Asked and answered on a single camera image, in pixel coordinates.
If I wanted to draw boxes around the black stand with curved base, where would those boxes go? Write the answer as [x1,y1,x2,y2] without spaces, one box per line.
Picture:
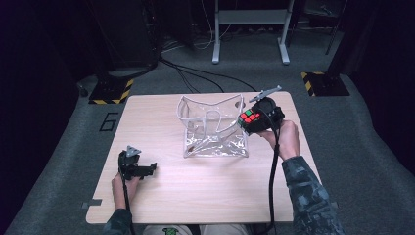
[87,0,162,81]

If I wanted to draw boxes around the white metal stand frame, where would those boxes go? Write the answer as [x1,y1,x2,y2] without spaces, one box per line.
[211,0,292,66]

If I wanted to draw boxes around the colourful puzzle cube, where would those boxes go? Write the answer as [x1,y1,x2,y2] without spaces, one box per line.
[237,109,262,135]

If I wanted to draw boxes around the clear plastic bag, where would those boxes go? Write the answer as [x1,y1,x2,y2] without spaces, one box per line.
[176,93,251,160]

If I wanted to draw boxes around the hand-held gripper black cable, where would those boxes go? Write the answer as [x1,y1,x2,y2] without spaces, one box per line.
[254,107,282,235]
[117,156,137,235]

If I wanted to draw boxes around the left hand-held gripper black cable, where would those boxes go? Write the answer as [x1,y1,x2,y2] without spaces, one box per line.
[117,156,137,235]

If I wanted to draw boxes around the person's right hand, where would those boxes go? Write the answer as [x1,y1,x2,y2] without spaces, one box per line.
[257,118,301,162]

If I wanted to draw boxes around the thin black tripod leg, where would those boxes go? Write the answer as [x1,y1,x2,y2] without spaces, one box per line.
[324,0,348,56]

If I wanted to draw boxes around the black upright post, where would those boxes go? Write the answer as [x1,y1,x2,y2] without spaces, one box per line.
[326,0,371,76]

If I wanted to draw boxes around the black floor cables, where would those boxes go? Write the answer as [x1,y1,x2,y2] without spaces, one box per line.
[159,56,258,94]

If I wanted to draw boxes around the person's left hand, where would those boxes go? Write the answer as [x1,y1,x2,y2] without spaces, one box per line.
[111,171,140,211]

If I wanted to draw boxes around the black yellow-striped base plate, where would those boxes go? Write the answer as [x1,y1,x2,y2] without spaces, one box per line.
[88,77,135,106]
[300,70,351,98]

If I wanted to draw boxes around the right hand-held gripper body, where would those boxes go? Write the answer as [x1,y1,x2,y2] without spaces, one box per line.
[249,84,286,134]

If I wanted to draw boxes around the person's legs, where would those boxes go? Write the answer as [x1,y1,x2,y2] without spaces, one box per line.
[142,223,253,235]

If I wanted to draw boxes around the white floor cables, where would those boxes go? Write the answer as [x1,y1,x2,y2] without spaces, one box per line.
[161,0,233,54]

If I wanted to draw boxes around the right hand-held gripper black cable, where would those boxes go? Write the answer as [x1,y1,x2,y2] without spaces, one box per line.
[254,107,282,235]

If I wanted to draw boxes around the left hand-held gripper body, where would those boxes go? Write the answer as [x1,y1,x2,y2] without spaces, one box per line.
[117,145,145,181]

